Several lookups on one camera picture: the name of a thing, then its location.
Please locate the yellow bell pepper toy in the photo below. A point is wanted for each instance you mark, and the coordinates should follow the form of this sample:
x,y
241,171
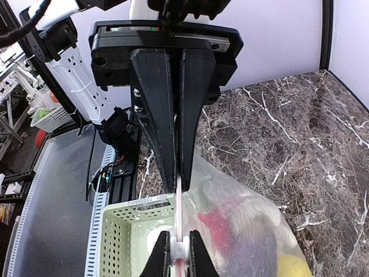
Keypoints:
x,y
292,266

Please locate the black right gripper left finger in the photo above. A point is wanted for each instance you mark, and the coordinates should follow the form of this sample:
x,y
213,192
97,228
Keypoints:
x,y
158,264

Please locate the green plastic basket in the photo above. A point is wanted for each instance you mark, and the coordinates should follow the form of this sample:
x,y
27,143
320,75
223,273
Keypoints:
x,y
128,232

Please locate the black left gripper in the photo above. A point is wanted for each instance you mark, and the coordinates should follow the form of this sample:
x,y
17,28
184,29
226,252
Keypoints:
x,y
115,43

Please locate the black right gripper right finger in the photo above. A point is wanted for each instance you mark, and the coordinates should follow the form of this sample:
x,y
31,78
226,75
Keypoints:
x,y
200,263

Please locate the white background basket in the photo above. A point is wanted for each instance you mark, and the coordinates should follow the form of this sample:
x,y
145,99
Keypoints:
x,y
49,120

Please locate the white cauliflower toy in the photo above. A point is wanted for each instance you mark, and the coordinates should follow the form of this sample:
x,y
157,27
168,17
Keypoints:
x,y
252,208

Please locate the black left frame post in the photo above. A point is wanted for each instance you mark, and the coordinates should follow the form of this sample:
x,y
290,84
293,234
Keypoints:
x,y
327,33

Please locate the clear zip top bag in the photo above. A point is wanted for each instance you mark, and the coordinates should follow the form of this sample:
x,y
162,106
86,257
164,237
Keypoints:
x,y
252,252

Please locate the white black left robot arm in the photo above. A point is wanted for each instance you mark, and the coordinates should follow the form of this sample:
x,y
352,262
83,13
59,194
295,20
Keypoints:
x,y
172,61

